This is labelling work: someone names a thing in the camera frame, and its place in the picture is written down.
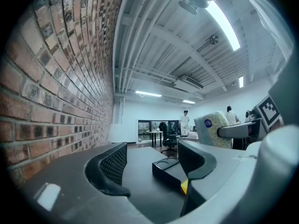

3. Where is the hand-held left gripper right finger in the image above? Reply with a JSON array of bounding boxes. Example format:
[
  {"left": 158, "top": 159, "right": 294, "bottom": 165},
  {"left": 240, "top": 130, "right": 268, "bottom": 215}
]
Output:
[{"left": 168, "top": 124, "right": 299, "bottom": 224}]

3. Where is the glass partition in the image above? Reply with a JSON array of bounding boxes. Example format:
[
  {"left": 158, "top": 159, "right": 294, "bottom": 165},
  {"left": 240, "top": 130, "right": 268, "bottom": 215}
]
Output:
[{"left": 136, "top": 119, "right": 182, "bottom": 143}]

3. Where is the ceiling air conditioner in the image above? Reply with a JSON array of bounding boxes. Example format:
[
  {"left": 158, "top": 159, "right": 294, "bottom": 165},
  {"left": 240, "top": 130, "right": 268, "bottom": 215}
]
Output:
[{"left": 174, "top": 75, "right": 204, "bottom": 92}]

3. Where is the white small box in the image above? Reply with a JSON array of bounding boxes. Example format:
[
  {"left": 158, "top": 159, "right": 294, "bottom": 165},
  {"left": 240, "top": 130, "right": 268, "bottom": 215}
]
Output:
[{"left": 193, "top": 110, "right": 234, "bottom": 149}]

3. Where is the black office chair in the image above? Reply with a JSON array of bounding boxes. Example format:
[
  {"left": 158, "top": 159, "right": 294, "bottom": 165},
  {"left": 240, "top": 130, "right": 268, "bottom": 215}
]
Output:
[{"left": 158, "top": 121, "right": 178, "bottom": 153}]

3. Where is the person's white shirt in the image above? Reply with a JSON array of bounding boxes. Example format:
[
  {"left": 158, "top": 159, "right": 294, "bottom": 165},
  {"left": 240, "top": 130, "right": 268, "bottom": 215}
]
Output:
[{"left": 240, "top": 0, "right": 295, "bottom": 65}]

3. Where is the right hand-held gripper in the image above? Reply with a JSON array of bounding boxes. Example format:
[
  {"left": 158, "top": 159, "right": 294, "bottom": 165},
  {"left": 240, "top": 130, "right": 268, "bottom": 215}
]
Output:
[{"left": 216, "top": 55, "right": 296, "bottom": 140}]

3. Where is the black box with yellow lining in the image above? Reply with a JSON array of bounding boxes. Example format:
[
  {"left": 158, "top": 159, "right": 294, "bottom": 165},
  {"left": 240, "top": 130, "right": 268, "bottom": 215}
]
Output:
[{"left": 151, "top": 157, "right": 190, "bottom": 196}]

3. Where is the black head-worn camera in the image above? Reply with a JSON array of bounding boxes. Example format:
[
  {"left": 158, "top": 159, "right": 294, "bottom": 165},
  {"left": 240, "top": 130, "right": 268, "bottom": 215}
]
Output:
[{"left": 178, "top": 0, "right": 209, "bottom": 15}]

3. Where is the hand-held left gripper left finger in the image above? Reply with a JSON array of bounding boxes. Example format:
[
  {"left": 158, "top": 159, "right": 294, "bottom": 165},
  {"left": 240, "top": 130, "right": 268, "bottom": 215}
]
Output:
[{"left": 7, "top": 141, "right": 152, "bottom": 224}]

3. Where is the white office desk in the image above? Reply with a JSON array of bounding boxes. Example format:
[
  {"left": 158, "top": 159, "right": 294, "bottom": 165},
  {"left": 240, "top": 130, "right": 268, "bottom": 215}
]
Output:
[{"left": 176, "top": 132, "right": 199, "bottom": 141}]

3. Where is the wooden table with black legs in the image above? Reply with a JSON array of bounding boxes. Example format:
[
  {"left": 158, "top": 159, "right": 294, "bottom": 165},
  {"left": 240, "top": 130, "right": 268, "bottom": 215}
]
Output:
[{"left": 147, "top": 129, "right": 164, "bottom": 147}]

